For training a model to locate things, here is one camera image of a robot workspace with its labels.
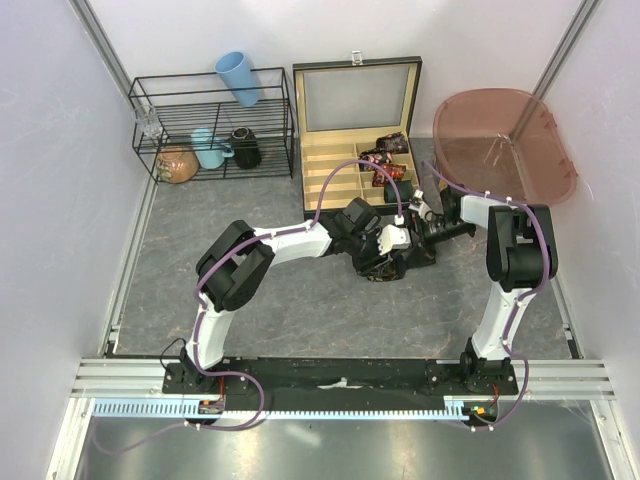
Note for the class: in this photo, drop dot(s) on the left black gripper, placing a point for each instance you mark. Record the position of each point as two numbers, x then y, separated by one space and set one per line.
374 261

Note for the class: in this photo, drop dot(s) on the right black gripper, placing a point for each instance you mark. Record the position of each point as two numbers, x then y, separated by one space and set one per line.
424 252

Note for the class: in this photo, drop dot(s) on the dark floral necktie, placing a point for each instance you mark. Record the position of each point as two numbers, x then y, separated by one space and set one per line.
393 269

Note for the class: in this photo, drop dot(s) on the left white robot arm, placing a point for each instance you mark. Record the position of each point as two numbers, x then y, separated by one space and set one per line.
231 271

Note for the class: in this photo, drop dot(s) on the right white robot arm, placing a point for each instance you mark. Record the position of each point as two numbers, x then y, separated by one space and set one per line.
520 255

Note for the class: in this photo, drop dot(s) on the dark green rolled tie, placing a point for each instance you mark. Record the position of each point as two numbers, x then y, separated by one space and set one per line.
404 188

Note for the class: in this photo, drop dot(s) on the red patterned rolled tie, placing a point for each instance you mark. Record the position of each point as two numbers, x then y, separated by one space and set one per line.
387 172

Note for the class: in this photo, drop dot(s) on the black pink floral rolled tie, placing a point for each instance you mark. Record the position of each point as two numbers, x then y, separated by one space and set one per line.
374 156

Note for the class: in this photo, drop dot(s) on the dark pink patterned rolled tie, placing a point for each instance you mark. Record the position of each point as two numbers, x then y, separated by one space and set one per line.
395 143

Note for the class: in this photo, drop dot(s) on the pink transparent plastic tub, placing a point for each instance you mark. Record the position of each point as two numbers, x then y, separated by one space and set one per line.
504 141

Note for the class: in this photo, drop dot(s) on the black wooden tie box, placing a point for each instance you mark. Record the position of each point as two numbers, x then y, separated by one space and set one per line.
343 107

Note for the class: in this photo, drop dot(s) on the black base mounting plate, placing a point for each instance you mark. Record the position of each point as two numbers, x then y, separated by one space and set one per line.
300 381

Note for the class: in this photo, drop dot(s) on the black ceramic jar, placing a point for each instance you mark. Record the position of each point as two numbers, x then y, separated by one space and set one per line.
247 154

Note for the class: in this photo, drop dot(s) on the light blue mug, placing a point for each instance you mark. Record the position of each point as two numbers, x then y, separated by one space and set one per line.
211 151

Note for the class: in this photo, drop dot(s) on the brown round vase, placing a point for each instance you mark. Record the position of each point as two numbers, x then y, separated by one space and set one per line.
176 164

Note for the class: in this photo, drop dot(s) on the blue plastic cup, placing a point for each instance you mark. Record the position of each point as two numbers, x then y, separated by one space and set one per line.
234 70

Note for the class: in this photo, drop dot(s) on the clear glass cup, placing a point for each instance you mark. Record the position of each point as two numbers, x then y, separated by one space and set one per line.
147 119

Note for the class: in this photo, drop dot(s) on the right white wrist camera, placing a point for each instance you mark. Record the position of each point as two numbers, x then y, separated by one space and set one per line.
419 206

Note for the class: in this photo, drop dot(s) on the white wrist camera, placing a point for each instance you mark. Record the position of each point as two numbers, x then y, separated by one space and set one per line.
419 206
394 236

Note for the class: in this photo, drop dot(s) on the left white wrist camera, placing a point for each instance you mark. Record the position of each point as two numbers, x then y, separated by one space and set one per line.
394 236

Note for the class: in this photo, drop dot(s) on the black wire rack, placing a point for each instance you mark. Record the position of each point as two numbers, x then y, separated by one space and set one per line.
185 102

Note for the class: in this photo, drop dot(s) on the light blue cable duct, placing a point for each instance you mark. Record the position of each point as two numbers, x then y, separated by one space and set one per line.
442 409

